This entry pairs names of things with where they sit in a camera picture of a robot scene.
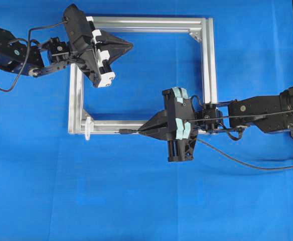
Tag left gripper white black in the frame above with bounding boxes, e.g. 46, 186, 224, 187
76, 17, 133, 88

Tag white string loop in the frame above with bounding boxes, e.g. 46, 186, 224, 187
84, 116, 92, 141

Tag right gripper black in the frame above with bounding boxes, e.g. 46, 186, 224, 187
138, 88, 198, 162

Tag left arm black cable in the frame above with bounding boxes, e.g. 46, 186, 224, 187
0, 20, 68, 92

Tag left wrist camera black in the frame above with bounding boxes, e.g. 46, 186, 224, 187
62, 4, 93, 53

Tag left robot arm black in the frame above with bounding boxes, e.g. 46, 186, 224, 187
0, 17, 133, 88

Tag aluminium extrusion frame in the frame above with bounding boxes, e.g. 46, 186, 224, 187
68, 16, 218, 140

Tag black wire with plug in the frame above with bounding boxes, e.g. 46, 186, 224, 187
118, 128, 293, 171

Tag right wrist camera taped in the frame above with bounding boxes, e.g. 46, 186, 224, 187
172, 87, 189, 103

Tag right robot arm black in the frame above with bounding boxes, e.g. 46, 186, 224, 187
137, 87, 293, 162

